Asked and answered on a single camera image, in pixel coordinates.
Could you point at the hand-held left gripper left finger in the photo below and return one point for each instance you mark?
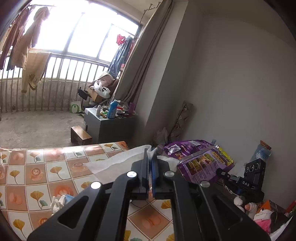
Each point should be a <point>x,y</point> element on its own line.
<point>144,178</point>

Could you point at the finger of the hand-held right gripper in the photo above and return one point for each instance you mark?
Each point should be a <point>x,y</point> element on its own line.
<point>227,177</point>

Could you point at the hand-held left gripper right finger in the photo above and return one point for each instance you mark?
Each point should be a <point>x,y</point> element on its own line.
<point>154,176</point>

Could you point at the purple foil snack bag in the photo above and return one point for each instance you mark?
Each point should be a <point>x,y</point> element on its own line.
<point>198,166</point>

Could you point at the white paper towel sheet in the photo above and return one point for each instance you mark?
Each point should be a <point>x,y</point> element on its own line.
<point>111,166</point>

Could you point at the person's right hand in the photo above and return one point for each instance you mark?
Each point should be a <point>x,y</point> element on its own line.
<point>251,207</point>

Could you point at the large clear water jug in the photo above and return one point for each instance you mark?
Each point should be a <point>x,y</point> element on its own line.
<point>260,154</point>

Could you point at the orange cloth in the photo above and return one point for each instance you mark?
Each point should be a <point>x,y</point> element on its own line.
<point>264,205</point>

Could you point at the grey cabinet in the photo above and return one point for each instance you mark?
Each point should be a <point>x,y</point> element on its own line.
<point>111,129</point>

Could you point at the rolled patterned mat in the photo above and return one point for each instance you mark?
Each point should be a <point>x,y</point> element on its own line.
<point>182,115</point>

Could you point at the cluster of small containers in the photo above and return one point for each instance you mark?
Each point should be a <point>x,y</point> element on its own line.
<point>123,112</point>

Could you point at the purple cup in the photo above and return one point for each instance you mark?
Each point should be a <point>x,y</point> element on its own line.
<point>132,109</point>

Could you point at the blue detergent bottle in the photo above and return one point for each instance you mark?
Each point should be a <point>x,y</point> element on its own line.
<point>112,110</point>

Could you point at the small wooden stool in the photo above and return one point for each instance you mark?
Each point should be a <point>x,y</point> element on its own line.
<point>81,135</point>

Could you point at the blue and white box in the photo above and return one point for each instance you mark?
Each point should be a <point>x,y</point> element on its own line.
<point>68,198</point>

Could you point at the small grey bottle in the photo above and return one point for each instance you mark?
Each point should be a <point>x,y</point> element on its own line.
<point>99,110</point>

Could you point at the crumpled white tissue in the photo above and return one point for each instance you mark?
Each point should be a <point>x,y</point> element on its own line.
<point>56,204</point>

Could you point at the cardboard box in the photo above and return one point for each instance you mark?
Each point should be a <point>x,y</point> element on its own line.
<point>94,96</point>

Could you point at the white crumpled plastic bag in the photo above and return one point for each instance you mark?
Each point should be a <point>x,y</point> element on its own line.
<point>101,90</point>

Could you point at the white paper bag green logo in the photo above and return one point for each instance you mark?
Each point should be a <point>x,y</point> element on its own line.
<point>75,107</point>

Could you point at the pile of pink brown clothing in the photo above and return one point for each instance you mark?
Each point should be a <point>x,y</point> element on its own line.
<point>106,80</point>

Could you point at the printed tile pattern tablecloth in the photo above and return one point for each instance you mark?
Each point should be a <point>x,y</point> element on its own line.
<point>34,173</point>

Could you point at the grey curtain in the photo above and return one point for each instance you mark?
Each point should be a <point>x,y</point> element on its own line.
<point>143,58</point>

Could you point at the hanging blue jeans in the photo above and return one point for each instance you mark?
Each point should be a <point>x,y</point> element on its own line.
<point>119,58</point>

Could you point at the red hanging garment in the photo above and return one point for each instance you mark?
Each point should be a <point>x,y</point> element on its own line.
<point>120,39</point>

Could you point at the beige hanging cloth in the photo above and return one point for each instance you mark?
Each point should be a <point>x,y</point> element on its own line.
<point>33,71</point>

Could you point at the beige padded hanging jacket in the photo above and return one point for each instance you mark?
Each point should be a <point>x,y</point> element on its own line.
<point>30,39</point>

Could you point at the pink hanging jacket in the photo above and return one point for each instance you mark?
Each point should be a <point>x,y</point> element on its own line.
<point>13,37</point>

